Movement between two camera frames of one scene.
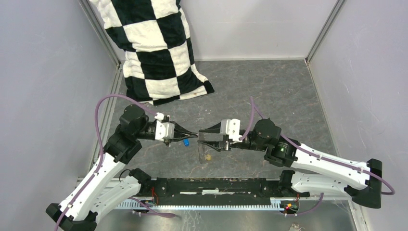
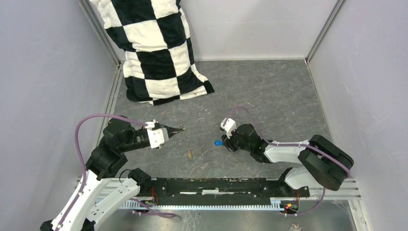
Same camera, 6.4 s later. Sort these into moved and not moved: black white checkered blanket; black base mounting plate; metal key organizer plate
Moved: metal key organizer plate
Not moved: black white checkered blanket; black base mounting plate
